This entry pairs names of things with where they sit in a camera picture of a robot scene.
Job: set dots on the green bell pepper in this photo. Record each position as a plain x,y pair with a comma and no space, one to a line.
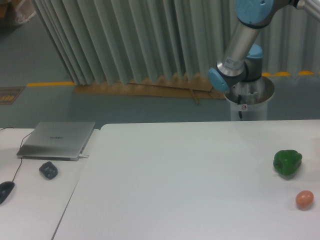
287,162

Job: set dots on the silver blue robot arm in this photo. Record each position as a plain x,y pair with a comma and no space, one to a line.
242,60

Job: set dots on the brown cardboard sheet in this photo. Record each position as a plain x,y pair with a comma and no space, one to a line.
197,88

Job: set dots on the white usb plug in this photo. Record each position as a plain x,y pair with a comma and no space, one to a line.
81,156

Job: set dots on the pale green curtain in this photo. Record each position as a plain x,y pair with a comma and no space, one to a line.
120,40

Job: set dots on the silver closed laptop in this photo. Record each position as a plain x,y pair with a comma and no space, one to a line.
58,140

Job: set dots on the black small controller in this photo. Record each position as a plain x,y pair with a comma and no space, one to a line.
48,170

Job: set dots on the brown egg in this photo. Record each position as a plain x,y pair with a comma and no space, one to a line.
304,199

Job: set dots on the black computer mouse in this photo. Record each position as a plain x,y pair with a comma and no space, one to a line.
5,190

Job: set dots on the clear plastic bag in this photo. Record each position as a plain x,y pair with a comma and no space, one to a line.
20,12

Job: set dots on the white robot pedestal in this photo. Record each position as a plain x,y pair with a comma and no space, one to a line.
248,101

